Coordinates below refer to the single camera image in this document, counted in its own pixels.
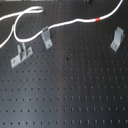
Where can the grey cable clip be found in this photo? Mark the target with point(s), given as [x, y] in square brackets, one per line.
[118, 38]
[23, 54]
[46, 37]

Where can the right grey cable clip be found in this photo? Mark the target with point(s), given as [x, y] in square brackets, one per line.
[118, 38]

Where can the left grey cable clip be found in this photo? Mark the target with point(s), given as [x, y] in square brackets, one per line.
[23, 54]

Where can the middle grey cable clip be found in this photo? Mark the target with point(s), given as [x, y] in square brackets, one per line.
[46, 37]

